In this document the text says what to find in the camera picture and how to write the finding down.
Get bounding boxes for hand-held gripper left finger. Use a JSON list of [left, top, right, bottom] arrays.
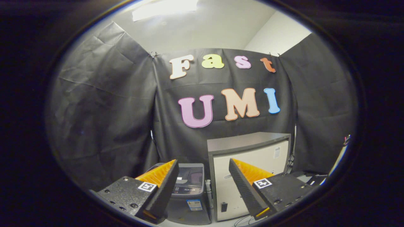
[[89, 159, 180, 224]]

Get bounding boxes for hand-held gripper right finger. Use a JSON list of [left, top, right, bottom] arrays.
[[229, 158, 316, 220]]

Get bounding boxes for beige cabinet with dark top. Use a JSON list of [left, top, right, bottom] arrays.
[[207, 132, 291, 222]]

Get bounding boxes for black backdrop cloth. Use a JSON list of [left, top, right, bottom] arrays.
[[46, 21, 359, 191]]

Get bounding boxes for thin floor cables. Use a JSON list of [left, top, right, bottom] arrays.
[[234, 214, 262, 227]]

